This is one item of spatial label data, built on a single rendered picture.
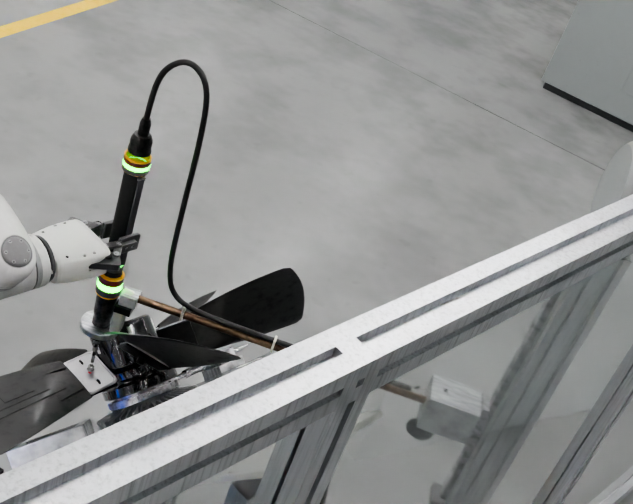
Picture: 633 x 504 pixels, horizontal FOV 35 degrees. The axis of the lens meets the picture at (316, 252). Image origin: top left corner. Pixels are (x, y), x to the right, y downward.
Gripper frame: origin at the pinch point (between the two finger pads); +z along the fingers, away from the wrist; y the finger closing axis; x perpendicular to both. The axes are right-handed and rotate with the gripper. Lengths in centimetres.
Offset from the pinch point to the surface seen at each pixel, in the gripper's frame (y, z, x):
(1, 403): -1.8, -16.9, -33.1
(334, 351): 71, -44, 54
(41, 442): -0.2, -7.9, -46.6
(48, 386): -0.7, -8.4, -32.0
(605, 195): 56, 40, 36
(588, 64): -153, 519, -123
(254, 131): -197, 260, -152
